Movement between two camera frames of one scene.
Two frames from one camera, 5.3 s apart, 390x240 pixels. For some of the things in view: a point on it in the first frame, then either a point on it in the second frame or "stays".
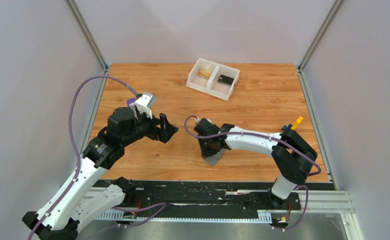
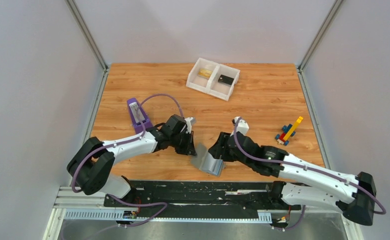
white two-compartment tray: x=213 y=78 stays
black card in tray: x=225 y=79 stays
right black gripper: x=206 y=153 to x=220 y=148
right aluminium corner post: x=333 y=11 stays
